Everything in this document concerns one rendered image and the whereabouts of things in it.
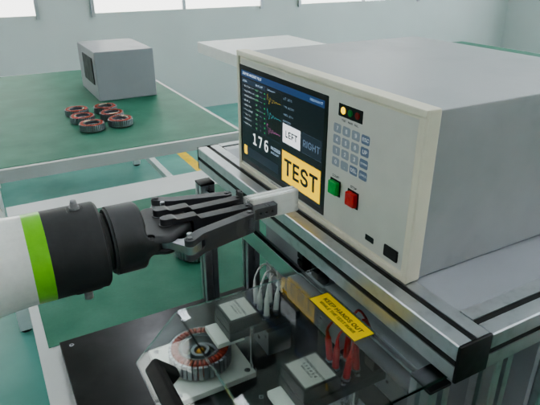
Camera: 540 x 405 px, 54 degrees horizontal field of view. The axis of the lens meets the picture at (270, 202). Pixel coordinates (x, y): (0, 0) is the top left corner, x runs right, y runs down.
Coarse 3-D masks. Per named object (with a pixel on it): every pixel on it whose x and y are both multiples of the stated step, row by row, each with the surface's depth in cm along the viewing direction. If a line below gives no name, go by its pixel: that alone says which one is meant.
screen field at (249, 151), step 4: (244, 144) 91; (244, 148) 92; (248, 148) 90; (244, 152) 92; (248, 152) 91; (252, 152) 89; (256, 152) 88; (252, 156) 89; (256, 156) 88; (260, 156) 87; (256, 160) 88; (260, 160) 87; (264, 160) 86; (268, 160) 85; (264, 164) 86; (268, 164) 85; (272, 164) 84; (268, 168) 85; (272, 168) 84; (276, 168) 83; (276, 172) 83
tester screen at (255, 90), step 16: (256, 80) 83; (256, 96) 84; (272, 96) 79; (288, 96) 75; (304, 96) 71; (256, 112) 85; (272, 112) 80; (288, 112) 76; (304, 112) 72; (320, 112) 69; (256, 128) 86; (272, 128) 81; (304, 128) 73; (320, 128) 70; (272, 144) 82; (272, 160) 83; (304, 160) 75; (272, 176) 84; (320, 192) 73
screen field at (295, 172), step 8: (288, 160) 79; (296, 160) 77; (288, 168) 79; (296, 168) 77; (304, 168) 75; (312, 168) 73; (288, 176) 80; (296, 176) 78; (304, 176) 76; (312, 176) 74; (320, 176) 72; (296, 184) 78; (304, 184) 76; (312, 184) 74; (320, 184) 72; (304, 192) 77; (312, 192) 75
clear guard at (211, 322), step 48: (288, 288) 69; (336, 288) 69; (192, 336) 60; (240, 336) 60; (288, 336) 60; (336, 336) 60; (384, 336) 60; (192, 384) 56; (240, 384) 53; (288, 384) 53; (336, 384) 53; (384, 384) 53; (432, 384) 54
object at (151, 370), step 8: (152, 360) 57; (160, 360) 57; (152, 368) 56; (160, 368) 56; (168, 368) 57; (176, 368) 58; (152, 376) 55; (160, 376) 55; (168, 376) 55; (176, 376) 57; (152, 384) 55; (160, 384) 54; (168, 384) 53; (160, 392) 53; (168, 392) 53; (176, 392) 53; (160, 400) 53; (168, 400) 52; (176, 400) 51
